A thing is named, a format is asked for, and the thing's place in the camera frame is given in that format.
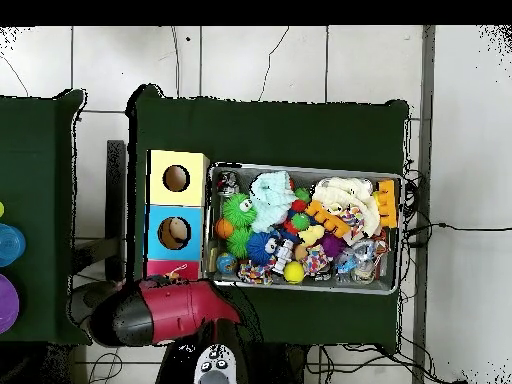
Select wooden three-hole box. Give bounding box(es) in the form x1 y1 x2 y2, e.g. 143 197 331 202
141 149 211 283

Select light blue muslin cloth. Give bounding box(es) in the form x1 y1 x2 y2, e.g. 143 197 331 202
249 170 299 234

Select green puffer toy with eyes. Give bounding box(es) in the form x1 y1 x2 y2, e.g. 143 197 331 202
221 192 258 229

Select blue puffer toy with eyes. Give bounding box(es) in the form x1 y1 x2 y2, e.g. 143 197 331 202
245 231 281 266

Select small orange basketball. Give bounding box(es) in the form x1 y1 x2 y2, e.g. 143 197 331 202
214 217 235 240

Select silver robot toy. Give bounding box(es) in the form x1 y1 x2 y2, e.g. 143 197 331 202
271 238 295 275

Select small globe ball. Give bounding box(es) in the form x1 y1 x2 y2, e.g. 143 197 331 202
216 252 239 276

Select yellow ball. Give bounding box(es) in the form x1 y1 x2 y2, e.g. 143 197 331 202
282 260 306 285

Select long orange plastic toy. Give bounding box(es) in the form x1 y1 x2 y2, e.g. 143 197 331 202
304 199 352 239

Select dark green tablecloth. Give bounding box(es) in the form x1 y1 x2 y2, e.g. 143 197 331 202
0 88 93 347
125 83 411 353

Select cream muslin cloth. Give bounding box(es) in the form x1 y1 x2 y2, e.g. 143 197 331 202
311 176 382 237

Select black stand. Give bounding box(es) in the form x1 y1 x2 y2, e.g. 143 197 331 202
71 139 128 283

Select blue round lid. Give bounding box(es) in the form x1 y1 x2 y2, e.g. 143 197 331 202
0 222 27 268

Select purple round lid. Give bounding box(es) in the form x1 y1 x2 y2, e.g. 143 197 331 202
0 273 20 335

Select silver wire mesh bin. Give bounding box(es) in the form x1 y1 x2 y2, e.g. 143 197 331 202
201 161 404 296

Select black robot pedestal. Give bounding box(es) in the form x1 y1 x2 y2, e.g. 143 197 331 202
248 342 309 384

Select black power cable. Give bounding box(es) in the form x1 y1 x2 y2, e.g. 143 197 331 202
404 221 512 247

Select grey floor cable duct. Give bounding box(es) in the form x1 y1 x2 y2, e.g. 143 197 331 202
411 25 436 384

